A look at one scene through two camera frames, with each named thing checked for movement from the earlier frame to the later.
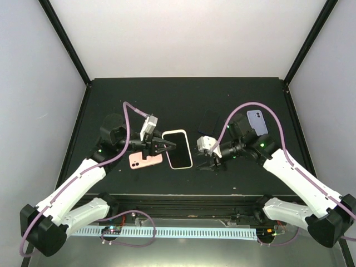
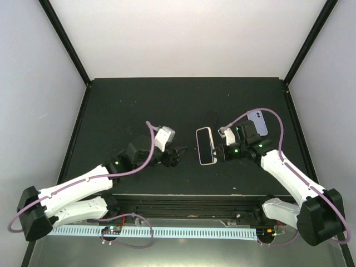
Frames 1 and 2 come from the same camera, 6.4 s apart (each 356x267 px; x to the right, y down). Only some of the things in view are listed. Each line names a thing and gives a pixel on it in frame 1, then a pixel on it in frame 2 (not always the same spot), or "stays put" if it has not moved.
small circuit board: x=113 y=230 stays put
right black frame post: x=325 y=14 stays put
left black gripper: x=151 y=143 → x=174 y=159
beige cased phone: x=180 y=157 → x=206 y=146
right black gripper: x=211 y=165 → x=227 y=157
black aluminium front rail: x=236 y=208 stays put
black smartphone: x=208 y=123 stays put
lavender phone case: x=257 y=122 stays put
